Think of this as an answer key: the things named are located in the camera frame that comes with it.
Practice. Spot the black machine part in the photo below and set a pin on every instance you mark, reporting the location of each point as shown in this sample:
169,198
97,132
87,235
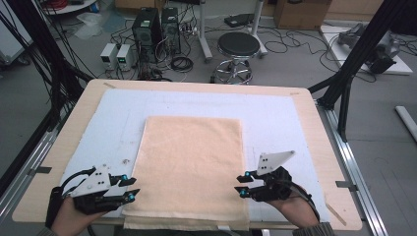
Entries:
382,60

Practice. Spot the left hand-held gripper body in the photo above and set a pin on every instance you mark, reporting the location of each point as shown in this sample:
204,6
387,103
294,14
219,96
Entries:
95,187

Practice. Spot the black metal frame stand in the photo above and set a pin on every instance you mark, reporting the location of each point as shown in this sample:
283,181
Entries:
355,55

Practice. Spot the black round stool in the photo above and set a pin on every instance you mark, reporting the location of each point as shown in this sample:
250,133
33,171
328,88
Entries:
238,44

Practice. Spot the round white table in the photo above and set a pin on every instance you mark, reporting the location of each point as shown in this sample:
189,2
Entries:
70,7

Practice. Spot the white power supply unit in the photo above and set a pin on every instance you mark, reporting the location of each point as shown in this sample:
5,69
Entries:
125,57
108,56

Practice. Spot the person's left hand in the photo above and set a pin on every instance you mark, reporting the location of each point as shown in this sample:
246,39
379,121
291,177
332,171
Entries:
70,219

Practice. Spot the white tube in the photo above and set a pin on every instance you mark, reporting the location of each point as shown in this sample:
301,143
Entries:
406,121

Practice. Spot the cream terry towel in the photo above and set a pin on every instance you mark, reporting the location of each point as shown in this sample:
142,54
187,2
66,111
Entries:
190,164

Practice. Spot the narrow black computer tower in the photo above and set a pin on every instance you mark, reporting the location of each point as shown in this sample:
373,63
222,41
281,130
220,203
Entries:
171,28

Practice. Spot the flat black device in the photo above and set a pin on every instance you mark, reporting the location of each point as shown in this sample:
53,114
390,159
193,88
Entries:
239,20

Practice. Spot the black table clamp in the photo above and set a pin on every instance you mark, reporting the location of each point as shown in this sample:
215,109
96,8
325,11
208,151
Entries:
41,170
345,185

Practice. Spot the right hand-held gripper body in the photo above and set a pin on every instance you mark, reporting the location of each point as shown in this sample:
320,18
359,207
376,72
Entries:
273,185

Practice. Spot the thin wooden stick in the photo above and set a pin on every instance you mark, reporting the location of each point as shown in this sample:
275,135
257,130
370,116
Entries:
336,213

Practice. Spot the white floor board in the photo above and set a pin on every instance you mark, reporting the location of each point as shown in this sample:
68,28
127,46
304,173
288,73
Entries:
337,55

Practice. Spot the cardboard box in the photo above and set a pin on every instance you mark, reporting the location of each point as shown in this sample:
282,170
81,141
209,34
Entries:
301,13

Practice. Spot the clear plastic bag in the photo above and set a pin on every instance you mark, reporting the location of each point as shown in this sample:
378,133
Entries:
91,24

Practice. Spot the aluminium rail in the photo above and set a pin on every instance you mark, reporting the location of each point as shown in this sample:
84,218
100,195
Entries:
26,173
357,170

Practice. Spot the white stand leg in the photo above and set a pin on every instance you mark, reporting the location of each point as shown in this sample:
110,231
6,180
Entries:
204,36
257,23

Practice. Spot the person's right hand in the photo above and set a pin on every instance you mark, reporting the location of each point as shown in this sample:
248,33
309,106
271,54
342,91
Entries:
296,209

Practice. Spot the grey machine part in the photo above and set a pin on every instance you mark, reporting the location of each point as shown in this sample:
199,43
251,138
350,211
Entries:
350,34

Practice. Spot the large black computer tower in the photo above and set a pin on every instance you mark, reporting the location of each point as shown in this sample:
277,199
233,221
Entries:
147,31

